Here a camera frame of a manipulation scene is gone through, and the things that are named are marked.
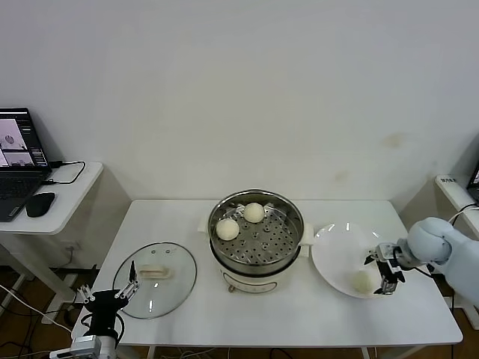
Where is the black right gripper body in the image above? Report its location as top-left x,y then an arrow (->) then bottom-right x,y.
376,260 -> 406,287

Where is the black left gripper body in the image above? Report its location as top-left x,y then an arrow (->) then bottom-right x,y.
82,289 -> 130,337

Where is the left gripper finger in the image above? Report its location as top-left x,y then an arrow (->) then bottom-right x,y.
114,260 -> 140,300
76,283 -> 95,306

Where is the white steamed baozi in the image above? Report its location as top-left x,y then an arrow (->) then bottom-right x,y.
242,201 -> 265,224
216,218 -> 240,242
351,271 -> 376,295

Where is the round glass pot lid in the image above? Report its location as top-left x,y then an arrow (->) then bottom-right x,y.
112,242 -> 198,319

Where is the stainless steel steamer basket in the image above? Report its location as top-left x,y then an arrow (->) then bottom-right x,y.
207,190 -> 305,265

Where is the white round plate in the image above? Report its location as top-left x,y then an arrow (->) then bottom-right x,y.
310,223 -> 400,299

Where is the white side table with mouse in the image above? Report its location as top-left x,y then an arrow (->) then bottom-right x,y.
0,161 -> 105,311

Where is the black computer mouse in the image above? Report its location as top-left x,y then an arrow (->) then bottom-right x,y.
25,192 -> 56,218

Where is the cream electric cooking pot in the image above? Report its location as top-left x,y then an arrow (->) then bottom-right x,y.
197,216 -> 315,295

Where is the black laptop at picture edge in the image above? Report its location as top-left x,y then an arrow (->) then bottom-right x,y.
466,159 -> 479,205

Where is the black laptop with lit screen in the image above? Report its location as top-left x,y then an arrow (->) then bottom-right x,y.
0,108 -> 53,223

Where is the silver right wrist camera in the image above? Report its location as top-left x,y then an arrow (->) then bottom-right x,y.
376,242 -> 403,267

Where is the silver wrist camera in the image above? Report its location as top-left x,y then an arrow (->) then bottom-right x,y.
376,242 -> 403,267
70,335 -> 99,358

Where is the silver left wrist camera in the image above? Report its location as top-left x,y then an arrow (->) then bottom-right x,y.
70,335 -> 99,358

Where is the white cable on floor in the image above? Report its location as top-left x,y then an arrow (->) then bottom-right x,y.
0,283 -> 73,334

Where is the white cable on side table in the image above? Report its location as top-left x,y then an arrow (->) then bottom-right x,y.
448,207 -> 479,226

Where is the black laptop charging cable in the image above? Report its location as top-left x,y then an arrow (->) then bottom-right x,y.
41,160 -> 87,186

